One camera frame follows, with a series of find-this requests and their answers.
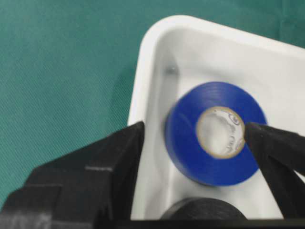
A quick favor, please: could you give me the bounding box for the black tape roll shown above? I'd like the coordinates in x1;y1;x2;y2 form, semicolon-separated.
161;198;246;220

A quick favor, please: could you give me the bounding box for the blue tape roll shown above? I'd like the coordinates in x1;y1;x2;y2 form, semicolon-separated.
165;82;267;186

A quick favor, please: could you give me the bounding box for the white plastic tray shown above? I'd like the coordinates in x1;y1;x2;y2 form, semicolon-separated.
128;16;305;219

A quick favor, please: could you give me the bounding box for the green table cloth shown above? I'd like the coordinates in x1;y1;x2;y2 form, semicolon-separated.
0;0;305;203

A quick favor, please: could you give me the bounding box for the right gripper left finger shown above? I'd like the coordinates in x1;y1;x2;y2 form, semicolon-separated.
0;121;145;229

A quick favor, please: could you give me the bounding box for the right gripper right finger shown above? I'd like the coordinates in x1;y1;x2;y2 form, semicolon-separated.
244;122;305;218

